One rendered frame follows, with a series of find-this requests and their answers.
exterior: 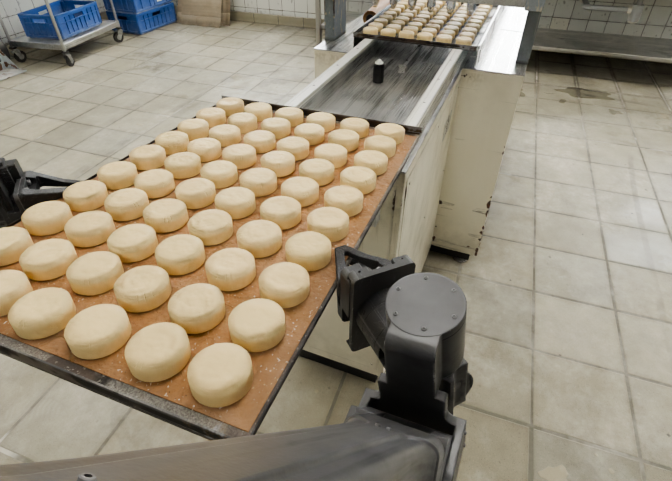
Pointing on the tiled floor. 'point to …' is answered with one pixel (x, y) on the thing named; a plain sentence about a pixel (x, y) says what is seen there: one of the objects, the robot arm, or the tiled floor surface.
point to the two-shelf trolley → (59, 32)
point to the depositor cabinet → (463, 127)
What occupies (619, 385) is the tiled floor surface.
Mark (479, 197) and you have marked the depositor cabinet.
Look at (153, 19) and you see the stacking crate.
